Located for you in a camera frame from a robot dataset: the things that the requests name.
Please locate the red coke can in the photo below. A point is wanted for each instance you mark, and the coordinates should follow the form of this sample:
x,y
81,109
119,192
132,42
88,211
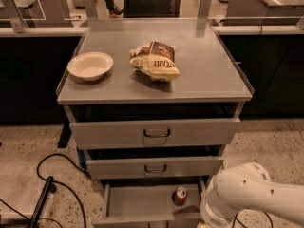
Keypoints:
x,y
179,196

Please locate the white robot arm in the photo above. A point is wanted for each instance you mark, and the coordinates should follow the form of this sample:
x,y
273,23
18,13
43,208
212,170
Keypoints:
x,y
248,187

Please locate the grey top drawer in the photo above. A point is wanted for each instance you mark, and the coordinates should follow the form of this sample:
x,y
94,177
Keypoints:
x,y
162,133

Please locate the grey drawer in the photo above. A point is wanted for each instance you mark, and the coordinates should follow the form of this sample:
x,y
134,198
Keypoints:
x,y
153,167
162,133
147,203

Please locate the grey middle drawer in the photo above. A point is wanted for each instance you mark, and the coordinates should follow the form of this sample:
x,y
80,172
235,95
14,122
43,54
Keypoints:
x,y
153,167

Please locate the grey bottom drawer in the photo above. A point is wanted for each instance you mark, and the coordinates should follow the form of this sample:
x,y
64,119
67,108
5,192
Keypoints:
x,y
147,203

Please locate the metal counter background right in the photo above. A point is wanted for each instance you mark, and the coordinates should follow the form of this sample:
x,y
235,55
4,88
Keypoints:
x,y
263,12

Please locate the yellow brown chip bag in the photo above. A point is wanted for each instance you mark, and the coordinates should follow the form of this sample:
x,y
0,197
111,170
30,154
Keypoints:
x,y
155,60

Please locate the white bowl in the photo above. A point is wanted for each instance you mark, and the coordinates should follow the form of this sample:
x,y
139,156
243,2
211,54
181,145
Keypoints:
x,y
90,66

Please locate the black power strip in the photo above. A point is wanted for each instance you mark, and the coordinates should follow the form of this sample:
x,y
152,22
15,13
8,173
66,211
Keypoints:
x,y
41,202

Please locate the clear acrylic barrier panel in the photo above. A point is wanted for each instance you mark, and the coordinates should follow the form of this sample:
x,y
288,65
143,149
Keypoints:
x,y
20,16

